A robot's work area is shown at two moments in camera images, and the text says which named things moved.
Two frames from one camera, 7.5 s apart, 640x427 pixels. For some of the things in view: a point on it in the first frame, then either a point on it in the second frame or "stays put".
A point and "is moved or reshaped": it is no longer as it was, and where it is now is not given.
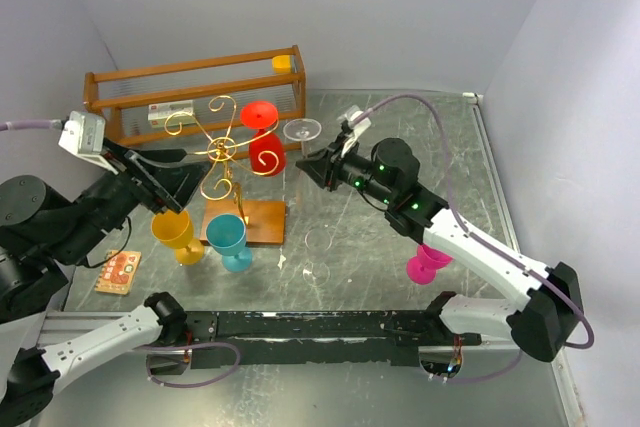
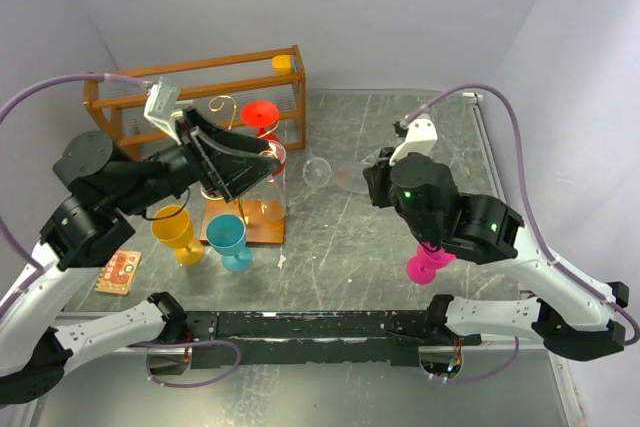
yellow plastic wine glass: [176, 230] stays put
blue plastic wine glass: [227, 236] stays put
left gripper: [173, 185] to [230, 174]
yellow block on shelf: [281, 64] stays put
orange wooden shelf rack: [252, 101] stays put
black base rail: [256, 340] stays put
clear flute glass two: [318, 240] to [278, 150]
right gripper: [325, 169] to [377, 175]
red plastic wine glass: [267, 152] stays put
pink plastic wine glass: [421, 269] stays put
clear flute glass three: [316, 274] is moved or reshaped
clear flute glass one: [308, 190] to [273, 199]
